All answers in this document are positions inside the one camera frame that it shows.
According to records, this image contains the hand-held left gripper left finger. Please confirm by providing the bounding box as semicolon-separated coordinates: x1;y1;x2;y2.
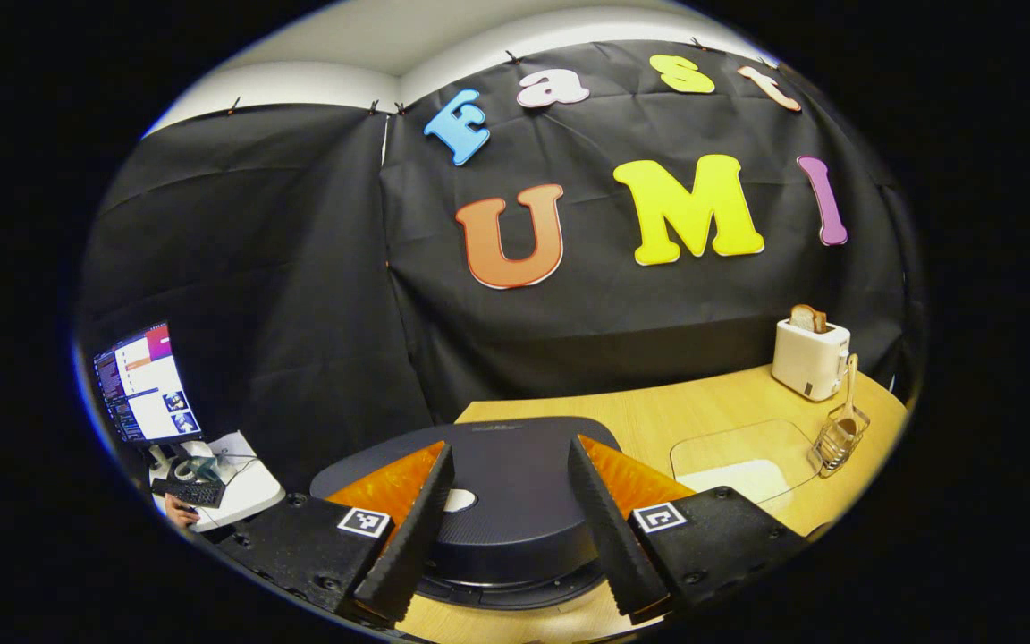
215;443;456;627

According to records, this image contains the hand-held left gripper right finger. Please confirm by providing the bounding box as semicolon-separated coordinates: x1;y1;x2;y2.
567;435;809;624

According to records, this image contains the silver black rice cooker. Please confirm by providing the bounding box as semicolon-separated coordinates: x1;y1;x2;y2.
309;416;623;611

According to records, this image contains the metal wire chopstick holder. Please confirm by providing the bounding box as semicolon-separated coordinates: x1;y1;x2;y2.
812;402;871;478

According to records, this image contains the wooden spoon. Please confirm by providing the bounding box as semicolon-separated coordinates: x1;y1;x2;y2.
832;353;863;448

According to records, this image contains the clear plastic container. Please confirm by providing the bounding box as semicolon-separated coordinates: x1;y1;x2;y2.
670;419;824;515

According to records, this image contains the white side table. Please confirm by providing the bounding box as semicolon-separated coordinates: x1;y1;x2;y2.
148;432;286;533

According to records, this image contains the black keyboard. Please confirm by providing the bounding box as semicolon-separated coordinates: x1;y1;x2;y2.
151;479;226;509

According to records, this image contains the white toaster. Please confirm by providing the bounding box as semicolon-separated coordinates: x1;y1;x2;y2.
772;318;851;402

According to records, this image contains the black backdrop cloth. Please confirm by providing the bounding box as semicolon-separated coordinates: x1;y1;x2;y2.
77;40;923;493

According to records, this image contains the computer monitor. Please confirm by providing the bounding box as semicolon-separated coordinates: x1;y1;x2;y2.
93;324;203;445

